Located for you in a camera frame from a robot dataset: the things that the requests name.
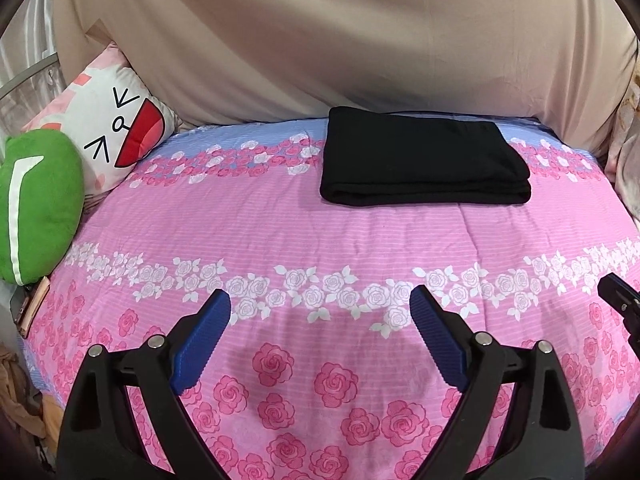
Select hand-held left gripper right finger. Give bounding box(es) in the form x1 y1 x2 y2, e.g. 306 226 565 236
409 285 585 480

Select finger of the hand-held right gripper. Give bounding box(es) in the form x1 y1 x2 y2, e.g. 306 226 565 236
597 272 640 356

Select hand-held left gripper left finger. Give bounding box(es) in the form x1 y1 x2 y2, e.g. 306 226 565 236
57 288 232 480

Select black pants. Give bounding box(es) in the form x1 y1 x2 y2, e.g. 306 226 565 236
319 106 532 207

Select pink floral bed sheet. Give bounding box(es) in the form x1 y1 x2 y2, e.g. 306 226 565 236
22 116 640 480

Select pale floral cloth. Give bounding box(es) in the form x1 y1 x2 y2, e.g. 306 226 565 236
605 40 640 198

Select rose gold phone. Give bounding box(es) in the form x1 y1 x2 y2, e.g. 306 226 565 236
17 276 51 337

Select small black device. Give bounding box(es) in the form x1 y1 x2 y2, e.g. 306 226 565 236
10 290 31 326

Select brown crumpled cloth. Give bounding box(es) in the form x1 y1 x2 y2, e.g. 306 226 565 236
0 345 56 463

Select green plush pillow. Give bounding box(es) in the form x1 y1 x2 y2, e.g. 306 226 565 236
0 129 85 286

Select white cartoon face pillow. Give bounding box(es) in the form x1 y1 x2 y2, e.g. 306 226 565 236
22 42 176 196

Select beige draped cloth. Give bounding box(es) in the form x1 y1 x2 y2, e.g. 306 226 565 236
52 0 640 146

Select white sheer curtain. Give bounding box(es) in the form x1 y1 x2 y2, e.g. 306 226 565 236
0 0 68 136

